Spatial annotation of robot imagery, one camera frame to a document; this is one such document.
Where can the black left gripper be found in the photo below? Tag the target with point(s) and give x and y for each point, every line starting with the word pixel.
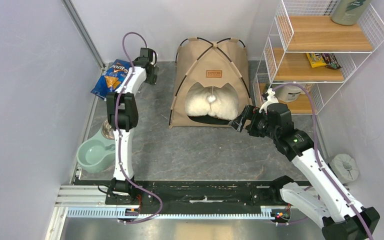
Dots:
pixel 152 79

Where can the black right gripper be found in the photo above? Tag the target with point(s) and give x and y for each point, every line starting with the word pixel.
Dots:
pixel 248 112

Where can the cream fluffy pillow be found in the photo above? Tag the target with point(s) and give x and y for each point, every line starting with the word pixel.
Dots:
pixel 218 102

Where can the beige fabric pet tent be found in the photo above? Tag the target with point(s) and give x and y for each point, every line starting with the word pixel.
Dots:
pixel 212 63

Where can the steel pet bowl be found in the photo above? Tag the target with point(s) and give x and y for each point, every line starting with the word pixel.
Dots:
pixel 107 131

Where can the mint green double pet bowl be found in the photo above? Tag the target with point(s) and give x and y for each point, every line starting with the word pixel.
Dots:
pixel 96 154

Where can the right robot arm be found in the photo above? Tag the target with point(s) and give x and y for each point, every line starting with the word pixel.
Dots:
pixel 339 215

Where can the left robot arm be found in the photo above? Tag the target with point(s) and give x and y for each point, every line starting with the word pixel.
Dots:
pixel 123 117

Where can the white pompom toy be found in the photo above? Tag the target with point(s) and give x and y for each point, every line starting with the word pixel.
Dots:
pixel 211 98

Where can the blue Doritos chip bag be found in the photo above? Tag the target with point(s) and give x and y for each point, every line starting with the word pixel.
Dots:
pixel 111 79

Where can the yellow candy bag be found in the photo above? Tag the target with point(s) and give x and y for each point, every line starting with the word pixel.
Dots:
pixel 316 60

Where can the dark brown candy bag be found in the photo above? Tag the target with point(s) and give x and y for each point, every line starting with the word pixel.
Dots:
pixel 331 61

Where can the green bottle on top shelf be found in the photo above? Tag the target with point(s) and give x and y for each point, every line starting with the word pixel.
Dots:
pixel 347 12

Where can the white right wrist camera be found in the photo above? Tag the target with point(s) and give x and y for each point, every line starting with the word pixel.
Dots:
pixel 269 97

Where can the aluminium frame post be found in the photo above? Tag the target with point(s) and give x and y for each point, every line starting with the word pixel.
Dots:
pixel 75 17

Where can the white wire shelf rack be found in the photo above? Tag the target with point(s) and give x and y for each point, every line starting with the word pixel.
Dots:
pixel 304 46

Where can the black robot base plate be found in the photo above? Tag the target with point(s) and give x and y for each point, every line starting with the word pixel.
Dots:
pixel 202 197

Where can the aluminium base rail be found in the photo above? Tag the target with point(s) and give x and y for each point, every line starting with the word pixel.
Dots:
pixel 89 201

